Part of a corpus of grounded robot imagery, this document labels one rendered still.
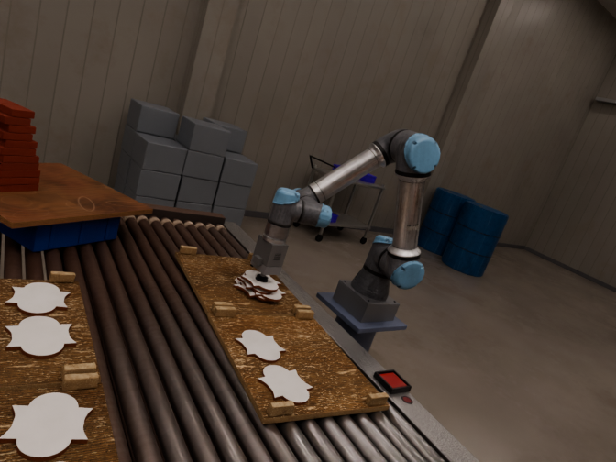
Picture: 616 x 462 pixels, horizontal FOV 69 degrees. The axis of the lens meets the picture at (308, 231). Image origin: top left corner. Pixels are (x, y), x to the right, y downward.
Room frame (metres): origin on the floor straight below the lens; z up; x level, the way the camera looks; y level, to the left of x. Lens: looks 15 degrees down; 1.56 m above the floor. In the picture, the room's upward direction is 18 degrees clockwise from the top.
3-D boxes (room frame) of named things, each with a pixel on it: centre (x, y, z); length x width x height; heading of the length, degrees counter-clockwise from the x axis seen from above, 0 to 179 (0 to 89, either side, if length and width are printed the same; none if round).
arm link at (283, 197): (1.37, 0.09, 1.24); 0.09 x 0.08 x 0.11; 113
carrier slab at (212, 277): (1.41, 0.16, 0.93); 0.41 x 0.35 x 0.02; 34
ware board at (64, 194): (1.40, 0.88, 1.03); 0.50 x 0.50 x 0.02; 69
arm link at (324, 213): (1.42, 0.01, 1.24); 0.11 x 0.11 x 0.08; 23
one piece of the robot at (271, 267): (1.36, 0.10, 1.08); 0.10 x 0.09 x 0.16; 133
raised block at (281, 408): (0.82, -0.06, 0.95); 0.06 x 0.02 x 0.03; 124
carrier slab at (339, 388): (1.06, -0.07, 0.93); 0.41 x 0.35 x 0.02; 34
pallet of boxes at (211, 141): (4.34, 1.32, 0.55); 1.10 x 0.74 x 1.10; 130
